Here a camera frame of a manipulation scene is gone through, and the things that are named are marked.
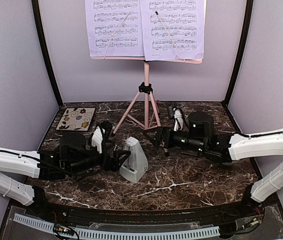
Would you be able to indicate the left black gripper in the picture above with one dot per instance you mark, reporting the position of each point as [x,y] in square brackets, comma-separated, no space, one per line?
[115,164]

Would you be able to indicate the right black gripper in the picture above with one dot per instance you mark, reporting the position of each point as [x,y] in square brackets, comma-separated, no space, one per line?
[160,135]

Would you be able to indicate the white metronome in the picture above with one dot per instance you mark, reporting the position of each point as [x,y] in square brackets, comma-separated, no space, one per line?
[134,168]

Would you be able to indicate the pink music stand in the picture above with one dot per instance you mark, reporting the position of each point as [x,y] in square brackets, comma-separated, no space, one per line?
[151,111]

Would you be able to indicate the sheet music page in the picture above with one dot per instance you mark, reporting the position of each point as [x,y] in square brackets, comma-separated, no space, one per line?
[173,30]
[114,28]

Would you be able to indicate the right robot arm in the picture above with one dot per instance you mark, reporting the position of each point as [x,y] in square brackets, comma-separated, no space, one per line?
[225,149]

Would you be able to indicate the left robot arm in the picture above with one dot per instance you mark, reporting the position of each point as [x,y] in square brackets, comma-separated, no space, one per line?
[70,158]

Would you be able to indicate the floral square plate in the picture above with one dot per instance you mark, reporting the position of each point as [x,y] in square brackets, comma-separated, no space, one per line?
[76,119]

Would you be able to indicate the green ceramic bowl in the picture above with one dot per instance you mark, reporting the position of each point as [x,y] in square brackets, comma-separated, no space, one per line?
[229,163]

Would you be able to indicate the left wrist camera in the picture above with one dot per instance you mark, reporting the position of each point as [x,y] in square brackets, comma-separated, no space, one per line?
[101,132]

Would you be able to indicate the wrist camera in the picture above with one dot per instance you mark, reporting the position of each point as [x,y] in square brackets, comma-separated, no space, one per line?
[101,132]
[176,114]

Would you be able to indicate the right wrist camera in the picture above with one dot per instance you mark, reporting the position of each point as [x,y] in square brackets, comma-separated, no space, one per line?
[176,114]

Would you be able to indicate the white slotted cable duct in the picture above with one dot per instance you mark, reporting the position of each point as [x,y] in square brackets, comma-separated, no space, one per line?
[100,231]

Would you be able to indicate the black front rail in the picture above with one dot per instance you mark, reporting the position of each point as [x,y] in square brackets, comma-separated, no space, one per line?
[72,211]

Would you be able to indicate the black frame post right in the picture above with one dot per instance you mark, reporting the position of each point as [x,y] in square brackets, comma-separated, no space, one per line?
[240,52]

